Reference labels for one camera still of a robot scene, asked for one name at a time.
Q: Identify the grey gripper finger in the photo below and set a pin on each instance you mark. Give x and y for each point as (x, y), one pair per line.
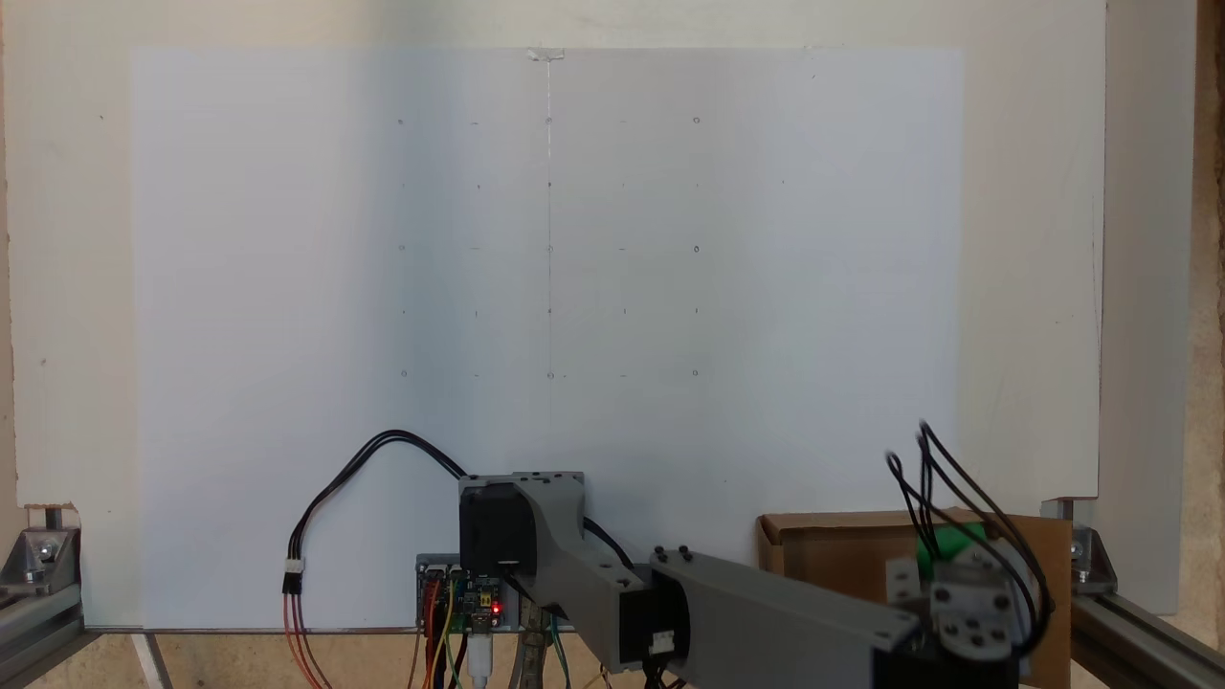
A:
(903, 582)
(1019, 574)

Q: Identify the green dice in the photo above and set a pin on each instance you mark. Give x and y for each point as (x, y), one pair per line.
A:
(952, 545)

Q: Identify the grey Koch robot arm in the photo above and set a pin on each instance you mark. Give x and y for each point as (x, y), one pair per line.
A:
(766, 612)

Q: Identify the brown cardboard box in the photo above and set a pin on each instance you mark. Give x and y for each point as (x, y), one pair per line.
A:
(823, 555)

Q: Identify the clear tape piece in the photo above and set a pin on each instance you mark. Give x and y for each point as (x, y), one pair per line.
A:
(545, 55)

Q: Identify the metal corner bracket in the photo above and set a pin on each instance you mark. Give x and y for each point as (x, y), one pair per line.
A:
(1086, 560)
(43, 560)

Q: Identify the aluminium frame post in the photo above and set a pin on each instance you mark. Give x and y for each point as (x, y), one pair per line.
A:
(1129, 641)
(33, 627)

